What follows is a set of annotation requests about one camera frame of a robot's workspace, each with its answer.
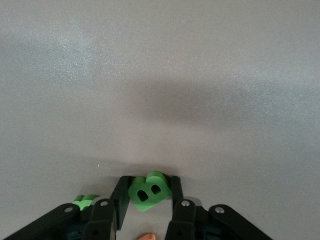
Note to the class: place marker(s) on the green foam letter P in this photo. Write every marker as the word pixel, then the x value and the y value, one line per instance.
pixel 83 201

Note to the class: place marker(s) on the orange foam letter E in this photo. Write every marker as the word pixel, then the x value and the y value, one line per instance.
pixel 147 237

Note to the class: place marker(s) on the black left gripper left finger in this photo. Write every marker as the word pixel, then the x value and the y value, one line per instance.
pixel 100 220

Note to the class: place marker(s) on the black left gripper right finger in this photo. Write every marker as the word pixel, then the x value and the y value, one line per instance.
pixel 190 225

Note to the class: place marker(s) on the brown table cover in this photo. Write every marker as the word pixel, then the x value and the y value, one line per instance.
pixel 160 75

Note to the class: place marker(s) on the green foam letter B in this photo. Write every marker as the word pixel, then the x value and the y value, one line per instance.
pixel 150 203

